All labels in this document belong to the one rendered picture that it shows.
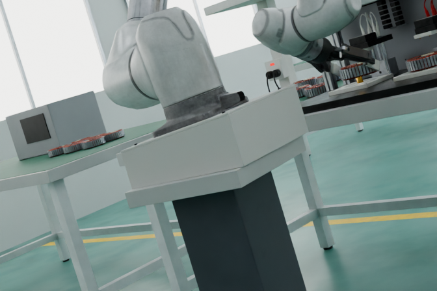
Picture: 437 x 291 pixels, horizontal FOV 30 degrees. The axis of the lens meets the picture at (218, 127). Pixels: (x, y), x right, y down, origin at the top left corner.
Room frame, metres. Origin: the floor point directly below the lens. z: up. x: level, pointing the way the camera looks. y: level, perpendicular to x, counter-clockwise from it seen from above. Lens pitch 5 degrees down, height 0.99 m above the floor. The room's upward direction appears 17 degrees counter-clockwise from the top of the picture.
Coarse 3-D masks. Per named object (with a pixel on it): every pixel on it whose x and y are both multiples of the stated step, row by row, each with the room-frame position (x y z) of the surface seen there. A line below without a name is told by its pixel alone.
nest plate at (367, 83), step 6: (372, 78) 2.58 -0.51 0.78; (378, 78) 2.51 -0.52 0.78; (384, 78) 2.51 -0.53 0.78; (348, 84) 2.61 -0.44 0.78; (354, 84) 2.53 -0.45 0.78; (360, 84) 2.47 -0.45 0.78; (366, 84) 2.44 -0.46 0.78; (372, 84) 2.46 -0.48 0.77; (336, 90) 2.52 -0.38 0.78; (342, 90) 2.51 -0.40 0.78; (348, 90) 2.49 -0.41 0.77
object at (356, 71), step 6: (348, 66) 2.39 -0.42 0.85; (354, 66) 2.31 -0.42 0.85; (360, 66) 2.30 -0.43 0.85; (366, 66) 2.30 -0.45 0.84; (342, 72) 2.33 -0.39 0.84; (348, 72) 2.32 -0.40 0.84; (354, 72) 2.30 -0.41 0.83; (360, 72) 2.30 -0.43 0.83; (366, 72) 2.30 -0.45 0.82; (372, 72) 2.31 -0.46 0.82; (342, 78) 2.34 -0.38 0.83; (348, 78) 2.32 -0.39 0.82; (354, 78) 2.32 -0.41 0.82
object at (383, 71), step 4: (380, 60) 2.64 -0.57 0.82; (388, 60) 2.61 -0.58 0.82; (392, 60) 2.62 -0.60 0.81; (380, 64) 2.62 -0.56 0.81; (384, 64) 2.61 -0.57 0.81; (388, 64) 2.60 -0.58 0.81; (392, 64) 2.62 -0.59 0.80; (396, 64) 2.63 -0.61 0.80; (380, 68) 2.62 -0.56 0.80; (384, 68) 2.61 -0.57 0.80; (392, 68) 2.61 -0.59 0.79; (396, 68) 2.63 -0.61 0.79; (376, 72) 2.64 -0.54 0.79; (380, 72) 2.63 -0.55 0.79; (384, 72) 2.62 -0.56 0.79; (392, 72) 2.61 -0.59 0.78; (396, 72) 2.62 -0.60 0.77; (372, 76) 2.65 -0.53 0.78; (376, 76) 2.64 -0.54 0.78
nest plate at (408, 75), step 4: (428, 68) 2.33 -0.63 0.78; (432, 68) 2.29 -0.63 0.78; (436, 68) 2.27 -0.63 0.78; (408, 72) 2.40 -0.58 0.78; (412, 72) 2.36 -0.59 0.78; (416, 72) 2.32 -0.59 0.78; (420, 72) 2.31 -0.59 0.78; (424, 72) 2.30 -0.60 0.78; (428, 72) 2.29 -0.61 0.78; (432, 72) 2.28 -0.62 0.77; (436, 72) 2.27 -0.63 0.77; (400, 76) 2.35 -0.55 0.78; (404, 76) 2.34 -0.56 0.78; (408, 76) 2.33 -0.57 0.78; (412, 76) 2.33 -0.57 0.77; (416, 76) 2.32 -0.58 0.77; (396, 80) 2.37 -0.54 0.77; (400, 80) 2.36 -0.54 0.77
